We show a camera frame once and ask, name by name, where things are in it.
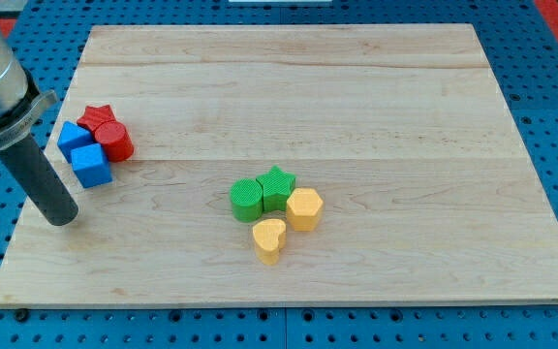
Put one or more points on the wooden board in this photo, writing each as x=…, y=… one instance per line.
x=430, y=196

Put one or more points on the green cylinder block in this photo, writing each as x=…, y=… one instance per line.
x=246, y=197

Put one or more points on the yellow hexagon block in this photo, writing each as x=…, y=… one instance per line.
x=304, y=209

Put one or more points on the green star block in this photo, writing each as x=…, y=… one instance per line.
x=277, y=187

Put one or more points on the blue cube block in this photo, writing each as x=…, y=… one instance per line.
x=91, y=165

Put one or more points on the yellow heart block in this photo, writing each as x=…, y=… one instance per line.
x=269, y=236

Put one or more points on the red star block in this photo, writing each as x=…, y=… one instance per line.
x=94, y=117

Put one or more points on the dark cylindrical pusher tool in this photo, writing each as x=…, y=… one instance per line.
x=32, y=171

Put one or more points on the blue pentagon block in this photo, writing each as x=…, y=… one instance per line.
x=71, y=137

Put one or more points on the red cylinder block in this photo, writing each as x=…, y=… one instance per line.
x=115, y=140

